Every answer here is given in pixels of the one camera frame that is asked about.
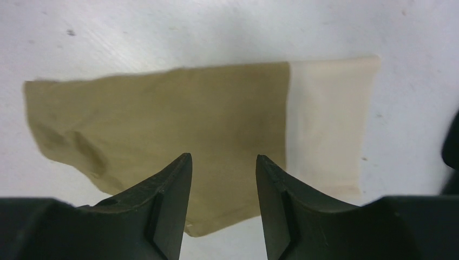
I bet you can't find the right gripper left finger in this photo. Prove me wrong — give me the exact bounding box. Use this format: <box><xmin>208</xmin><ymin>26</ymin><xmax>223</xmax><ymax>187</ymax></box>
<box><xmin>1</xmin><ymin>153</ymin><xmax>192</xmax><ymax>259</ymax></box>

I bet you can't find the olive and cream underwear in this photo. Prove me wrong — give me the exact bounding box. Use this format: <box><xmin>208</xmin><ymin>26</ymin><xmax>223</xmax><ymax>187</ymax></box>
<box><xmin>23</xmin><ymin>56</ymin><xmax>381</xmax><ymax>237</ymax></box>

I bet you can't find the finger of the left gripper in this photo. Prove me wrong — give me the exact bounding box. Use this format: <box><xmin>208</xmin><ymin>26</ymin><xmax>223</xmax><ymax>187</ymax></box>
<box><xmin>441</xmin><ymin>112</ymin><xmax>458</xmax><ymax>195</ymax></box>

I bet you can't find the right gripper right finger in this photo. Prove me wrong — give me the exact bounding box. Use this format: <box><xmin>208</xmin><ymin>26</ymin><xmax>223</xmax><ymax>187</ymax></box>
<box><xmin>256</xmin><ymin>155</ymin><xmax>458</xmax><ymax>259</ymax></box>

